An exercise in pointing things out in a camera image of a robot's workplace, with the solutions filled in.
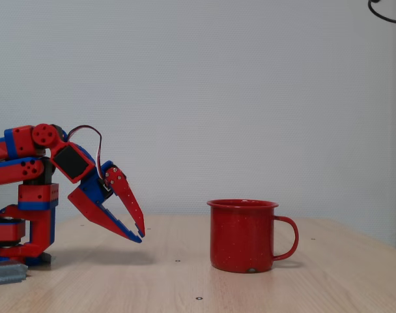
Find black hanging cable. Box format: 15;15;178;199
367;0;396;25

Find red enamel mug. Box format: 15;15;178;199
206;199;300;274

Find red white black gripper cable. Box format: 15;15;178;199
66;125;104;183

